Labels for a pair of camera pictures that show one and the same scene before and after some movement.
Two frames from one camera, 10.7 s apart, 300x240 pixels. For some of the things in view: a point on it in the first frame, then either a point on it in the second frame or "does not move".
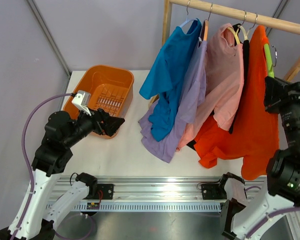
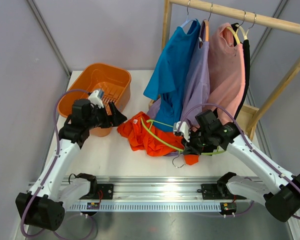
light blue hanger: (188, 20) does not move
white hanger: (246, 35) does not move
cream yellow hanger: (235, 33) does not move
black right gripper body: (295, 97) -> (198, 139)
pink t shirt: (225, 83) does not move
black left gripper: (110, 124) -> (117, 118)
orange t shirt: (255, 135) -> (141, 140)
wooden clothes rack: (293, 27) does not move
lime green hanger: (269, 61) -> (175, 148)
